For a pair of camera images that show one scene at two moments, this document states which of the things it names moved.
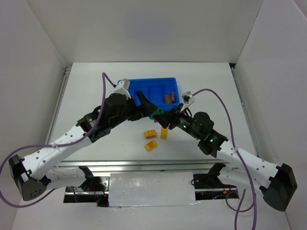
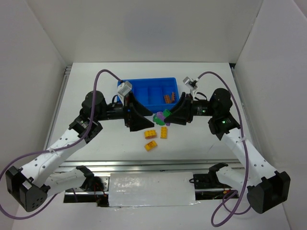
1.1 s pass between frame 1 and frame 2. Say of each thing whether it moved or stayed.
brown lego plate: stayed
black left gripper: moved
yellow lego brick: stayed
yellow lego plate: stayed
